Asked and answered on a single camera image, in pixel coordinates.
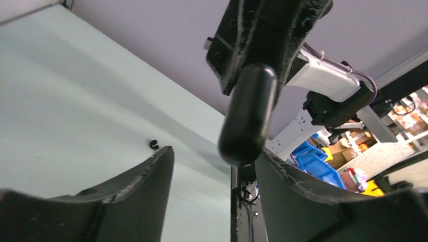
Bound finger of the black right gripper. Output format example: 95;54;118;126
267;0;333;100
205;1;266;95

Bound black earbud charging case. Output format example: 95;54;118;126
218;63;278;167

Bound blue storage bin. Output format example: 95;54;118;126
290;141;345;189

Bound black earbud left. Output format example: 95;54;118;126
149;139;159;150

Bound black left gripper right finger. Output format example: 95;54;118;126
255;149;427;241

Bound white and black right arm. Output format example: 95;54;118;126
205;1;378;167

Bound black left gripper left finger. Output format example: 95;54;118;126
1;146;175;241

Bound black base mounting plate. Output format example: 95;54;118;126
230;165;268;242

